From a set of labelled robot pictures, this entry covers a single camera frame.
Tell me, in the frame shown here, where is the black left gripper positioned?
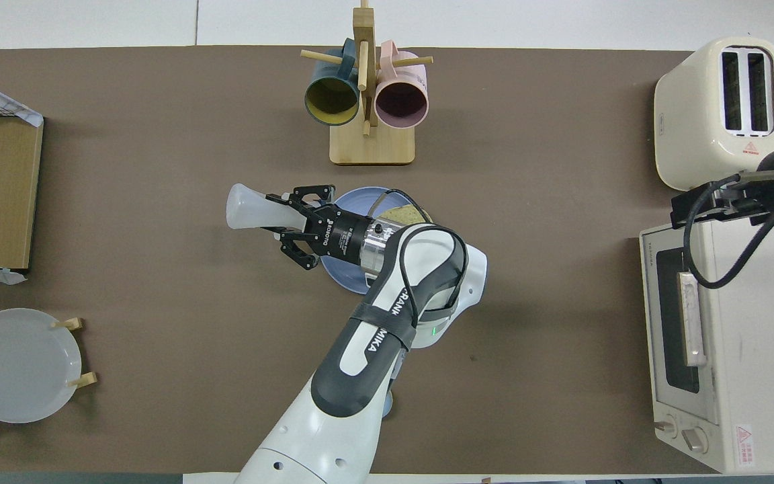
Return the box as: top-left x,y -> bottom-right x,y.
279,183 -> 372,272

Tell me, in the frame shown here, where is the squeeze bottle with navy cap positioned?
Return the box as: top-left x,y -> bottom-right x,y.
226,183 -> 308,233

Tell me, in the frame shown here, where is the toasted bread slice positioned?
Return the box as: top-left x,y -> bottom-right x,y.
377,204 -> 434,227

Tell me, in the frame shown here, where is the blue dinner plate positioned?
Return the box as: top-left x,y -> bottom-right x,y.
318,186 -> 428,296

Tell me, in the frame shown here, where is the wooden plate rack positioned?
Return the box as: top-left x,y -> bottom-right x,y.
0,317 -> 99,423

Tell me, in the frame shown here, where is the grey plate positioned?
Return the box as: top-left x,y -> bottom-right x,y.
0,308 -> 83,424

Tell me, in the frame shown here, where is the cream two-slot toaster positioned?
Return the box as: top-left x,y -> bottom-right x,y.
653,36 -> 774,193

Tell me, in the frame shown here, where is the wooden mug tree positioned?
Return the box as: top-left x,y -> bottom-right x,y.
300,0 -> 434,166

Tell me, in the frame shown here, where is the dark teal mug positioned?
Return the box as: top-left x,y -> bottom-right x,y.
304,38 -> 361,127

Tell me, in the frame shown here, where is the pink ribbed mug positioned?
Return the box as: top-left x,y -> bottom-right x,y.
374,40 -> 429,130

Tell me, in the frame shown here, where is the brown table mat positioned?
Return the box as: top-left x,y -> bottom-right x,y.
0,46 -> 774,475

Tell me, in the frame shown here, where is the white toaster oven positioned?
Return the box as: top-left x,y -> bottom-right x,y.
639,216 -> 774,475

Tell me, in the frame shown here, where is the wooden shelf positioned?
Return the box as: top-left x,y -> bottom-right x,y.
0,87 -> 45,271

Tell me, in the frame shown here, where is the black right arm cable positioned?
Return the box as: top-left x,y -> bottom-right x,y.
683,169 -> 774,317

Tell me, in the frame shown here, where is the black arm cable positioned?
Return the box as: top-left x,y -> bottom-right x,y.
683,169 -> 774,317
365,188 -> 470,352

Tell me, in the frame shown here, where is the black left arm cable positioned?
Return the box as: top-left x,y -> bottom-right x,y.
365,188 -> 470,352

